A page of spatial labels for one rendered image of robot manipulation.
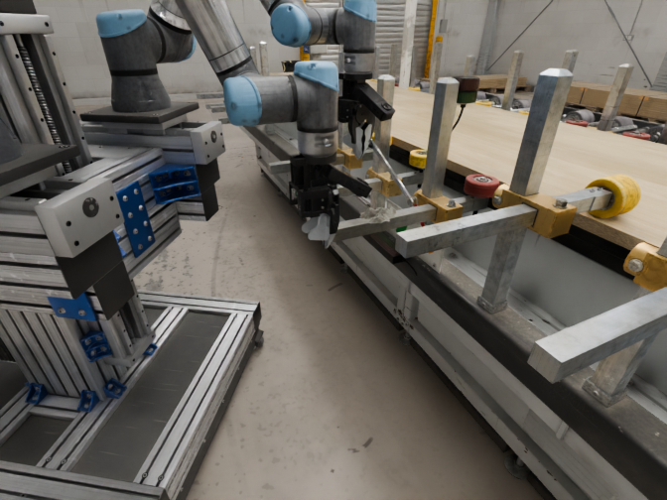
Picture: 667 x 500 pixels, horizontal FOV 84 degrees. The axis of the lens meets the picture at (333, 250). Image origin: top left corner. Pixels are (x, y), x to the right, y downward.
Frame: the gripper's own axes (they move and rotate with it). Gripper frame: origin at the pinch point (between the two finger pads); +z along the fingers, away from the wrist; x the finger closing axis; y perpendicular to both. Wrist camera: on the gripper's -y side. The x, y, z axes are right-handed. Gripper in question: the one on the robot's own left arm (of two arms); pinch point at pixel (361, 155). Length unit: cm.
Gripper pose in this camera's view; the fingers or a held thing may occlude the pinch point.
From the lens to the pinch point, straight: 103.1
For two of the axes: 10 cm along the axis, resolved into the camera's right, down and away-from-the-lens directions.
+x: -7.2, 3.6, -6.0
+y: -7.0, -3.7, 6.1
